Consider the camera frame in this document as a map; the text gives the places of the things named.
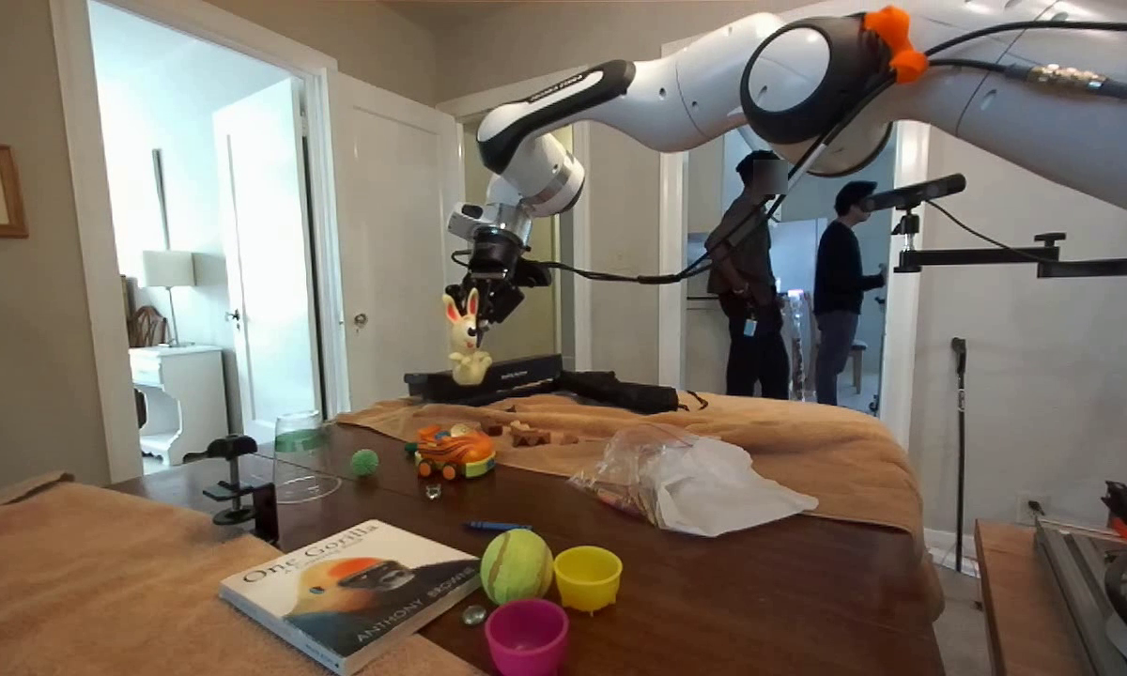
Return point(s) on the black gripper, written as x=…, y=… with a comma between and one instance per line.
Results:
x=509, y=270

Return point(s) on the cream bunny plush toy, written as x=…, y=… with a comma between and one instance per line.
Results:
x=468, y=357

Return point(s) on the small brown toy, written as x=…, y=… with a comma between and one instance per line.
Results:
x=521, y=434

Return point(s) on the orange toy car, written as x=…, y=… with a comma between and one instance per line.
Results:
x=451, y=454

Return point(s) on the long black case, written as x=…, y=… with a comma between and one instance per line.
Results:
x=528, y=379

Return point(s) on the white panel door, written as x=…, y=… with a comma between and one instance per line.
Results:
x=401, y=251

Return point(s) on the flat black device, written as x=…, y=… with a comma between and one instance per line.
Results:
x=624, y=392

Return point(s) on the small green ball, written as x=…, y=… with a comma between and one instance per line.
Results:
x=367, y=463

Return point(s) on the blue pen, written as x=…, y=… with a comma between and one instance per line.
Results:
x=490, y=526

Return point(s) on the clear plastic cup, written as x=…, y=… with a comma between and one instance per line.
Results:
x=307, y=463

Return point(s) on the yellow-green tennis ball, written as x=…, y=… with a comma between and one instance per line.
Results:
x=518, y=565

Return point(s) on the person in gray shirt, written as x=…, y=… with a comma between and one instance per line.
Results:
x=748, y=289

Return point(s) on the yellow plastic cup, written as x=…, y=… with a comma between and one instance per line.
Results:
x=588, y=581

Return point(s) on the black clamp stand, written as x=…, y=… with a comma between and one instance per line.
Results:
x=232, y=481

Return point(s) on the clear bag with white paper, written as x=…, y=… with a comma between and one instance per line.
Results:
x=717, y=491

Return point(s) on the white nightstand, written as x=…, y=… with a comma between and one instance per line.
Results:
x=181, y=396

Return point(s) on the white table lamp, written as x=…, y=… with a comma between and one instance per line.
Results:
x=170, y=270

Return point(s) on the bird cover book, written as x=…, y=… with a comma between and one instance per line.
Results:
x=350, y=588

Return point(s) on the brown figurine on nightstand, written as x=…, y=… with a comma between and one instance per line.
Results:
x=147, y=330

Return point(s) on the pink plastic cup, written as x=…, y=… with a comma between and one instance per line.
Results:
x=528, y=639

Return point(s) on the person in dark shirt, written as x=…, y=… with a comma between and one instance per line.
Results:
x=840, y=289

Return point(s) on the large tan terry towel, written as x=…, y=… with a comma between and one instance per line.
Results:
x=813, y=454

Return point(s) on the tan towel under book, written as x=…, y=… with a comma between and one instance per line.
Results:
x=89, y=588

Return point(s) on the black upright stick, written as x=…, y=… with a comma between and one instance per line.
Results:
x=960, y=438

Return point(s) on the light wooden side table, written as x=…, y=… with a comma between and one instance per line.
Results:
x=1015, y=602

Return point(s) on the black camera on mount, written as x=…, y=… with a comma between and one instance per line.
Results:
x=911, y=193

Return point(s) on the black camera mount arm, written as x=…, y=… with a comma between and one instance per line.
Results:
x=1026, y=262

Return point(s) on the gray metal base plate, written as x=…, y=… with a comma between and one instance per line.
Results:
x=1084, y=588

